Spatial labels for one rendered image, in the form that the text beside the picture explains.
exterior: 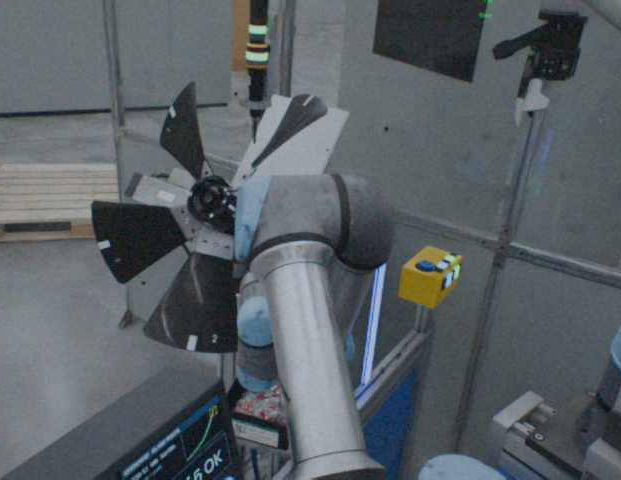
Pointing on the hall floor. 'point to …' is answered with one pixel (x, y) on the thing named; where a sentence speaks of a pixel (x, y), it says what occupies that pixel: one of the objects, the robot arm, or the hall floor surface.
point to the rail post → (414, 416)
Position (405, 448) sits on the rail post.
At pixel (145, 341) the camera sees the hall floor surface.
